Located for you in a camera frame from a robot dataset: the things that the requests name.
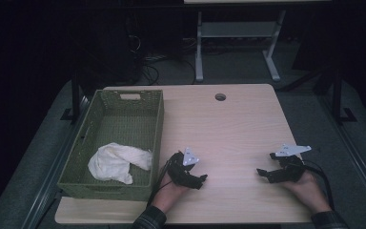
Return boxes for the hand-held gripper black cable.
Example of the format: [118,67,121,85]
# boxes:
[301,159,336,211]
[147,157,174,208]

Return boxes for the right hand-held gripper black cable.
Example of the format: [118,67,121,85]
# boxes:
[301,159,336,211]

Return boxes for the black floor cables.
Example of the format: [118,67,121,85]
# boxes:
[125,33,198,86]

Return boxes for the person's right hand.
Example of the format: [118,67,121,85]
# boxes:
[280,172,332,215]

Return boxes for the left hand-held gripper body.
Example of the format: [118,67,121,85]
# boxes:
[167,146,201,187]

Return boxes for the white cloth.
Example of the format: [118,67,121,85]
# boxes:
[87,142,154,185]

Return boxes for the white metal desk frame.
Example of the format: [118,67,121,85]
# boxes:
[194,9,288,83]

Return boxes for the green woven basket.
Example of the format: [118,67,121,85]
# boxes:
[56,89,165,202]

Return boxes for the person's left hand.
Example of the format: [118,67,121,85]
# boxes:
[152,173,192,214]

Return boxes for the left hand-held gripper black cable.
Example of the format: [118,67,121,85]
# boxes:
[147,157,174,208]

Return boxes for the black metal stand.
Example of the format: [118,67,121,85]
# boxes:
[329,67,358,125]
[60,70,84,124]

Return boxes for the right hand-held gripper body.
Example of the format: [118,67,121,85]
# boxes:
[274,143,313,184]

